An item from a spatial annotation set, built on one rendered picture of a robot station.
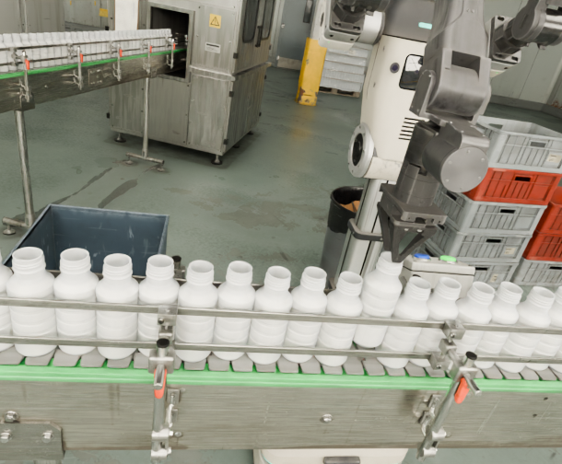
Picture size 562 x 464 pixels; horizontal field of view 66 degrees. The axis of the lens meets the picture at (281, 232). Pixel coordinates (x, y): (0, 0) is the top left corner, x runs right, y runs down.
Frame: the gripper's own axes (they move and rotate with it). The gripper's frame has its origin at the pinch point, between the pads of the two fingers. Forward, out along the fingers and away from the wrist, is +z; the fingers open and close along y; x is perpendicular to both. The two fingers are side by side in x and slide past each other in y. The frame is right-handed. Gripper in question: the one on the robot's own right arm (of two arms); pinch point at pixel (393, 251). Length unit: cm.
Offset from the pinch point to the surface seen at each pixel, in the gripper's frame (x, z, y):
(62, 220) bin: -66, 31, -57
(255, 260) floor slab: 11, 122, -189
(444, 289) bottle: 10.4, 5.7, 0.9
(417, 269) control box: 13.2, 10.5, -12.6
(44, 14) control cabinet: -262, 39, -649
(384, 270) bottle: -1.1, 2.7, 1.1
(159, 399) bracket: -32.9, 20.3, 11.3
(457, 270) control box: 21.8, 10.1, -12.7
